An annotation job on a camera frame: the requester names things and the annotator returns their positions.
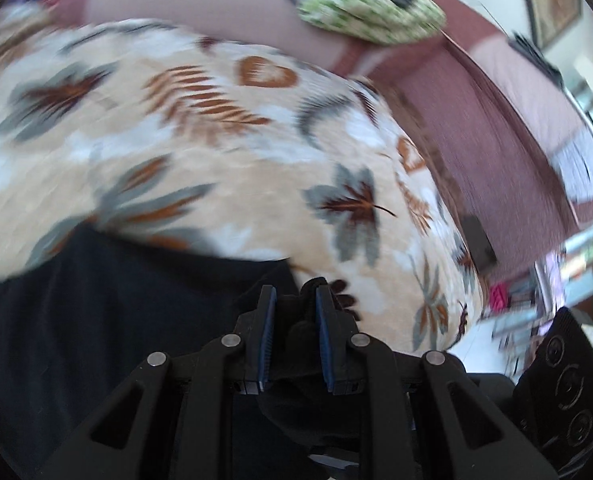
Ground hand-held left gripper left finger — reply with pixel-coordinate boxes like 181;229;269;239
35;285;278;480

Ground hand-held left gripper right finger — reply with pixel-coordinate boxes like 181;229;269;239
315;284;560;480

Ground black pants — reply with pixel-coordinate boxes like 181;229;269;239
0;222;372;480

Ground pink object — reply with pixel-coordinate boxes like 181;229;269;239
487;282;508;313

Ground small black box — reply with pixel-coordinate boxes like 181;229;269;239
461;215;497;268

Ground beige leaf print blanket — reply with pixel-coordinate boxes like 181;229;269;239
0;18;485;353

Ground maroon bed sheet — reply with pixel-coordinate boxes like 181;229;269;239
51;0;593;286

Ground green patterned pillow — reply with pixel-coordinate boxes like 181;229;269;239
296;0;447;47

